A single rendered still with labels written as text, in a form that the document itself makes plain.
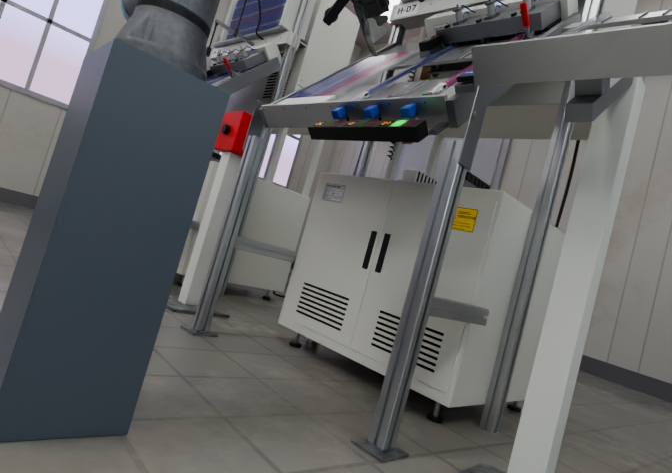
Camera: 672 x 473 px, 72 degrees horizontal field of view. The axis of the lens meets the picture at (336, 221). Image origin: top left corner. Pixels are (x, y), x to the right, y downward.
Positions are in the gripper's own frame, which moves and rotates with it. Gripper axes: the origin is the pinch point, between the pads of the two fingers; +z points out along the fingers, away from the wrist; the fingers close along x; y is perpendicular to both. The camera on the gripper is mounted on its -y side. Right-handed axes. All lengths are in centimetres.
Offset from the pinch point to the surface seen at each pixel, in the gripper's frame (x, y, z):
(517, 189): 242, 43, 235
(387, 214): -14.2, -11.6, 43.8
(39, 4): 278, -301, -65
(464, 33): 25.1, 23.9, 12.6
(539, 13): 12.1, 43.3, 10.6
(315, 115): -10.0, -20.1, 8.0
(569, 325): -71, 25, 36
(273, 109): 0.6, -34.8, 5.7
